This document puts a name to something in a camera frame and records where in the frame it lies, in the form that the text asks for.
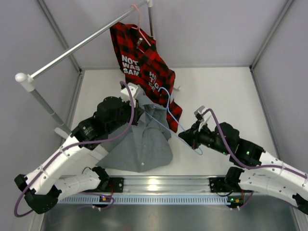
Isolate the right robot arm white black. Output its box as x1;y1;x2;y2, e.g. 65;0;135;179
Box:
179;122;308;214

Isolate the red black plaid shirt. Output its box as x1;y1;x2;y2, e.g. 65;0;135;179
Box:
110;22;182;132

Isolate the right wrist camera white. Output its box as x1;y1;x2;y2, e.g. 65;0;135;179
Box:
194;106;212;131

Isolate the grey button shirt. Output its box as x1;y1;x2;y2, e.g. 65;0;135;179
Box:
96;91;173;172

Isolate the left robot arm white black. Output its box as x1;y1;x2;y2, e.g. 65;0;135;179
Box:
14;96;141;217

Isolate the pink wire hanger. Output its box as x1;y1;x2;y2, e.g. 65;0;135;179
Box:
130;3;153;46

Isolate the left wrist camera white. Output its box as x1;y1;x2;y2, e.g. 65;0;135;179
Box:
120;83;141;101

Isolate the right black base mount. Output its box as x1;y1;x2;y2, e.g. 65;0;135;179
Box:
209;177;230;193

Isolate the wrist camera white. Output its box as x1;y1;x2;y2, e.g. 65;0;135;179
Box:
120;83;141;101
194;106;212;131

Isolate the slotted grey cable duct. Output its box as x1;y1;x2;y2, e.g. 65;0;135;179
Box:
59;194;231;205

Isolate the blue wire hanger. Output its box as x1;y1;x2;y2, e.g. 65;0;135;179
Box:
144;87;204;155

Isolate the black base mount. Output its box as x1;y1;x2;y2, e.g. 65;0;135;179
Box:
104;177;124;193
209;177;230;193

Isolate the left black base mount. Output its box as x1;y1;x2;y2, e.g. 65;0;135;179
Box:
104;177;124;193

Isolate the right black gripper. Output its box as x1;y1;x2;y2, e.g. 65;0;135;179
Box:
179;120;231;155

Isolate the aluminium mounting rail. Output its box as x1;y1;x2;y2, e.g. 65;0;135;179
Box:
59;174;244;195

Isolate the silver clothes rack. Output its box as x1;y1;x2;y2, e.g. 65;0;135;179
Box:
14;0;182;142

